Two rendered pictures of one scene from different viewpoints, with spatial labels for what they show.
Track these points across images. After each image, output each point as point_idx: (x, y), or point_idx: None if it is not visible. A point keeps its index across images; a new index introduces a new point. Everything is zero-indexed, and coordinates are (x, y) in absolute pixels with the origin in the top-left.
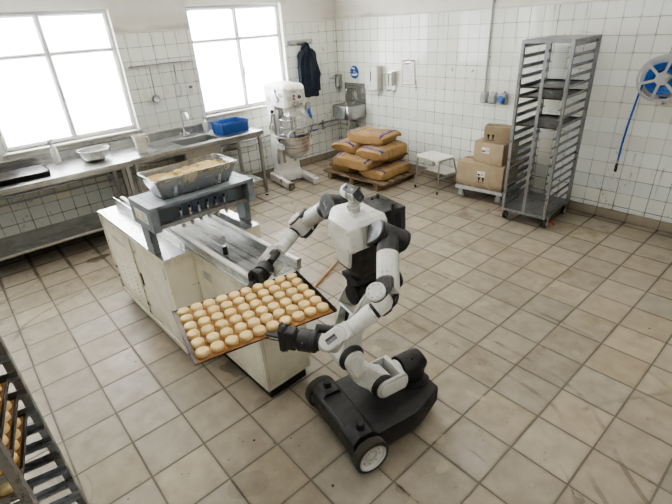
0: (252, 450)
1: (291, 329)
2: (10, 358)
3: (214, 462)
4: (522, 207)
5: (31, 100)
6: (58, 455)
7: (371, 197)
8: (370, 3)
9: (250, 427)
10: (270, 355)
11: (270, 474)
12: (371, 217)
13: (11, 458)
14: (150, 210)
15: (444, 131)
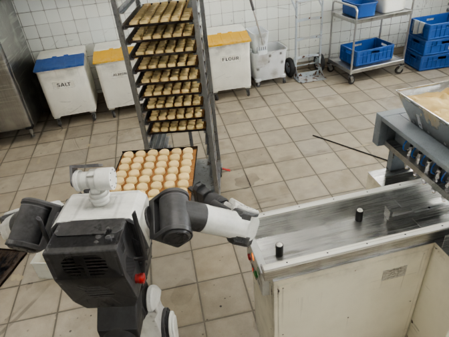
0: (211, 302)
1: (88, 190)
2: (204, 97)
3: (218, 276)
4: None
5: None
6: (210, 164)
7: (107, 227)
8: None
9: (236, 307)
10: (256, 301)
11: (180, 307)
12: (64, 208)
13: (139, 114)
14: (377, 114)
15: None
